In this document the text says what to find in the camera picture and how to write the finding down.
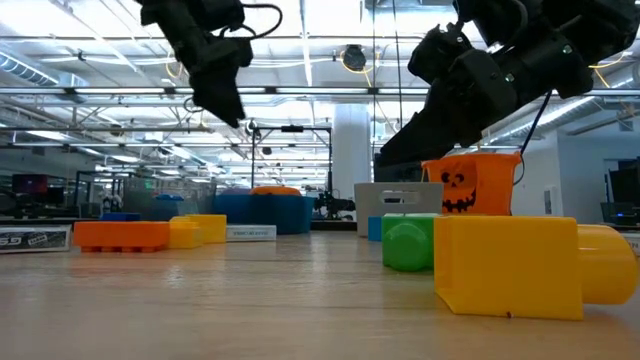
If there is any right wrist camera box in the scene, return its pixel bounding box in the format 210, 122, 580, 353
406, 20, 475, 87

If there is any orange-red flat brick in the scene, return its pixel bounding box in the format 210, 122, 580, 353
72, 220, 172, 254

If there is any black monitor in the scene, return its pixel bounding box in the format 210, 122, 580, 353
605, 158, 640, 225
372, 162, 427, 184

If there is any orange foam die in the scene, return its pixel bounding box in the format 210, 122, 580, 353
249, 185, 303, 198

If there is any yellow cube block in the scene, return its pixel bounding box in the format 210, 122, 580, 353
185, 213, 229, 245

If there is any light grey plastic bin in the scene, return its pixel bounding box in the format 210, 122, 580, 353
353, 181, 446, 238

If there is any blue small brick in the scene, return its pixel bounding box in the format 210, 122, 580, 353
98, 211, 142, 223

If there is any distant black robot frame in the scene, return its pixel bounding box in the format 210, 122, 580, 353
250, 124, 334, 201

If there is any monitor with pink screen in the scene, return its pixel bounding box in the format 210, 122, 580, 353
11, 173, 50, 196

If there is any smoky transparent plastic bin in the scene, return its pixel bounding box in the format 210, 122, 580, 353
121, 175, 220, 222

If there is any teal plastic bin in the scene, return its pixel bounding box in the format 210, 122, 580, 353
213, 193, 316, 237

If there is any yellow large toy block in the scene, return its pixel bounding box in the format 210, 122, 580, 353
433, 214, 640, 322

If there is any white playing card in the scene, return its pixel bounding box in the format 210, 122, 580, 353
0, 224, 73, 255

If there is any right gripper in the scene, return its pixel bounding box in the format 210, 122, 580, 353
373, 47, 521, 170

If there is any light blue large block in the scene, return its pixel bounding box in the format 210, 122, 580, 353
367, 215, 384, 243

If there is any green large toy block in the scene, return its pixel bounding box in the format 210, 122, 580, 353
380, 212, 442, 274

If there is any orange pumpkin bucket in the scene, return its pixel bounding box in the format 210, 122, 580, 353
420, 151, 524, 218

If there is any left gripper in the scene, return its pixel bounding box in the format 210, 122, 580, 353
185, 34, 255, 130

